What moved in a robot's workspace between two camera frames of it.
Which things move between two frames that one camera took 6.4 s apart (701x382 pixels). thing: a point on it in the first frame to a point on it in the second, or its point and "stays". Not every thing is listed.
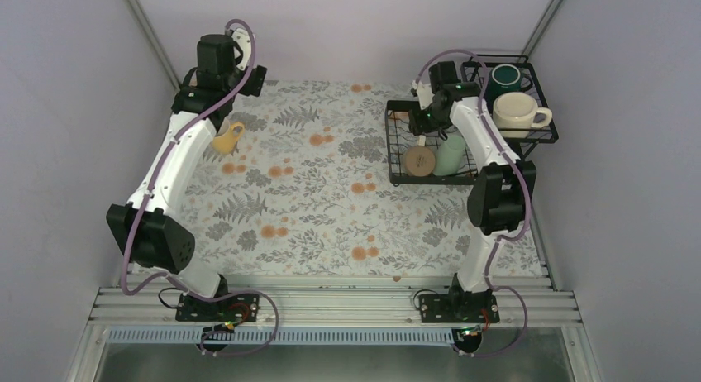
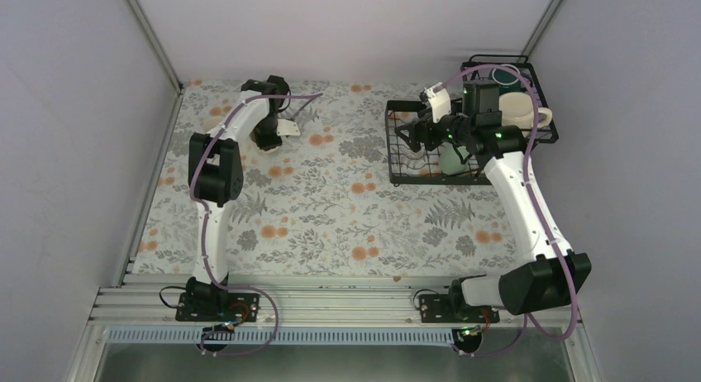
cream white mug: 514,114 stays
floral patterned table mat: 308,192 stays
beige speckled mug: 419,160 to 269,151
